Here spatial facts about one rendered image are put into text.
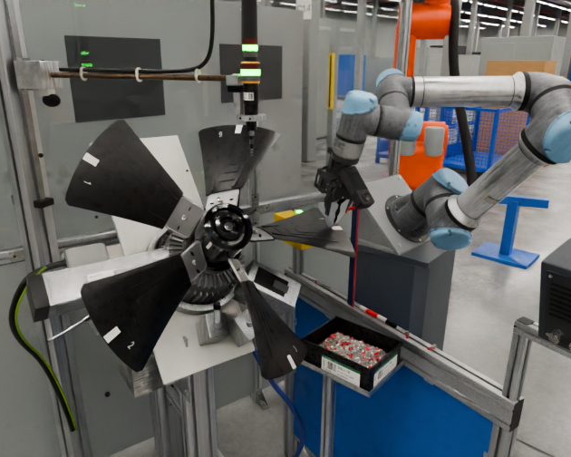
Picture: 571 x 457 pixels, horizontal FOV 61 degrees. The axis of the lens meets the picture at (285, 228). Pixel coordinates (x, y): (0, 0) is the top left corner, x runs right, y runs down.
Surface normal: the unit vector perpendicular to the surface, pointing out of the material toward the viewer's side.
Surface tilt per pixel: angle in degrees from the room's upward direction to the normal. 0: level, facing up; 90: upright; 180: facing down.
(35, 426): 90
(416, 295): 90
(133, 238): 50
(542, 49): 90
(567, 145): 116
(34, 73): 90
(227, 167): 40
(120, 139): 68
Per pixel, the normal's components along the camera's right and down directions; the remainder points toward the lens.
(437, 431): -0.82, 0.18
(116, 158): 0.17, 0.06
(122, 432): 0.57, 0.27
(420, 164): -0.25, 0.32
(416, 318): 0.08, 0.33
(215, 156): -0.28, -0.48
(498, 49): -0.67, 0.24
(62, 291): 0.44, -0.40
